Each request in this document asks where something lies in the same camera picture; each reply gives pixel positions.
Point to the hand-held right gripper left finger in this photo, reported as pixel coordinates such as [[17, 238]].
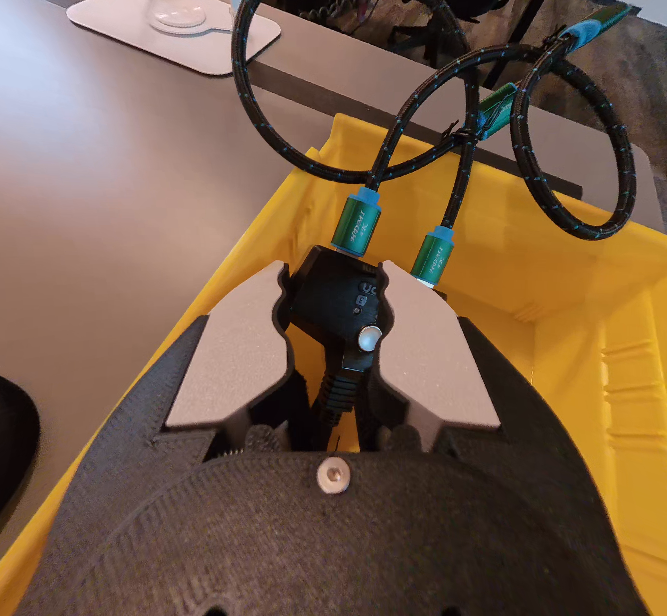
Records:
[[229, 355]]

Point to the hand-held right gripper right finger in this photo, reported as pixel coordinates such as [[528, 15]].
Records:
[[437, 355]]

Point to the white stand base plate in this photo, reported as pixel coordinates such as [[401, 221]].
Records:
[[114, 27]]

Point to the black textured wrist pad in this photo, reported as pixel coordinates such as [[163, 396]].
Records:
[[15, 444]]

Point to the yellow plastic bin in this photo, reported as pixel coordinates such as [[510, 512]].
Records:
[[573, 282]]

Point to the black usb hub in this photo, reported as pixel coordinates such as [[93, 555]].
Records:
[[328, 298]]

